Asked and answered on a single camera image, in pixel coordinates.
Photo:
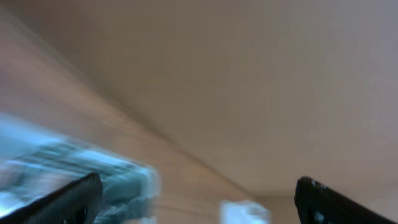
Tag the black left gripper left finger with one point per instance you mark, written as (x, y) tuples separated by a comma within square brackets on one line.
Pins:
[(76, 203)]

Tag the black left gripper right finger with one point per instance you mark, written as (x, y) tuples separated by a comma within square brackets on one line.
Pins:
[(318, 204)]

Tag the grey dishwasher rack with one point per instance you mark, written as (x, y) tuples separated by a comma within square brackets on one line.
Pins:
[(36, 162)]

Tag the clear plastic container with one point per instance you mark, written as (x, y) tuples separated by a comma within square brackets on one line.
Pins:
[(243, 212)]

